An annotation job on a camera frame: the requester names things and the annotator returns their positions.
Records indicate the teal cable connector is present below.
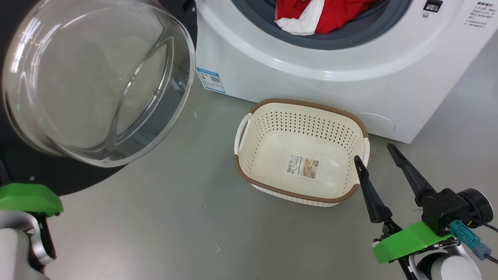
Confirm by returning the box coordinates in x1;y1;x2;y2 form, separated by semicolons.
449;220;491;260

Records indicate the cream perforated basket brown rim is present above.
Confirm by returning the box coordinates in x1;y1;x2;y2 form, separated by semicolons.
234;98;370;207

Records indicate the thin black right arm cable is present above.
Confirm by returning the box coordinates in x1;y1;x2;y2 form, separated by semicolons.
469;218;498;265

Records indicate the round white filter cover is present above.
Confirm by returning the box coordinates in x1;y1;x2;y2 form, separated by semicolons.
356;113;395;137

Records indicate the paper product label sticker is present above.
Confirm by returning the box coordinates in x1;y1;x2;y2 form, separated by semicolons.
286;154;319;179

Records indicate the plain red garment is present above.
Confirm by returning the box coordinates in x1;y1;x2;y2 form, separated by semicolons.
315;0;384;35

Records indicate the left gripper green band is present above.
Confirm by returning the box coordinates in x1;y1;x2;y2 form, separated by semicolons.
0;184;64;217

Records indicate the blue energy label sticker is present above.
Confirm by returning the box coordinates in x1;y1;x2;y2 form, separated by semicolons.
196;68;226;94

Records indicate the white front-load washing machine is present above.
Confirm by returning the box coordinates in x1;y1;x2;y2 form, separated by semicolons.
195;0;498;144

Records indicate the washing machine glass door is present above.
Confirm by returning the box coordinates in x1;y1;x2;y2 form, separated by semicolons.
0;0;199;197

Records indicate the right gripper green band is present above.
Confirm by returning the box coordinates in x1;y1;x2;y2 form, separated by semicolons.
353;143;463;264

